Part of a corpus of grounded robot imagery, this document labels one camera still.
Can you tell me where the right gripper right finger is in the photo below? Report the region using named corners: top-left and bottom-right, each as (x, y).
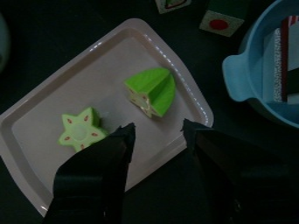
top-left (180, 117), bottom-right (299, 224)

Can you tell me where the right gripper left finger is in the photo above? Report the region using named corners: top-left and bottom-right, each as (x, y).
top-left (41, 122), bottom-right (136, 224)

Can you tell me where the green starfruit top piece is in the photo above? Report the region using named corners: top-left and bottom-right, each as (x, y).
top-left (124, 66), bottom-right (177, 119)

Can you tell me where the green starfruit star slice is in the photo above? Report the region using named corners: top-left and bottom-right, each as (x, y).
top-left (57, 106), bottom-right (109, 152)

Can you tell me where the pink plastic tray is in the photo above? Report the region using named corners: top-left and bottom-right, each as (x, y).
top-left (0, 17), bottom-right (215, 218)

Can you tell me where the light blue toy pot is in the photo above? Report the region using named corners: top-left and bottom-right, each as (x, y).
top-left (220, 0), bottom-right (299, 130)

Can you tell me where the red striped white sushi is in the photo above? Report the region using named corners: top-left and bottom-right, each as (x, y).
top-left (261, 15), bottom-right (292, 103)

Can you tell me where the dark green maki roll piece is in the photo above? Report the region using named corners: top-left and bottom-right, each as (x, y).
top-left (199, 0), bottom-right (249, 38)

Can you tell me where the white rice roll piece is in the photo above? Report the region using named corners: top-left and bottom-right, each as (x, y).
top-left (153, 0), bottom-right (192, 15)

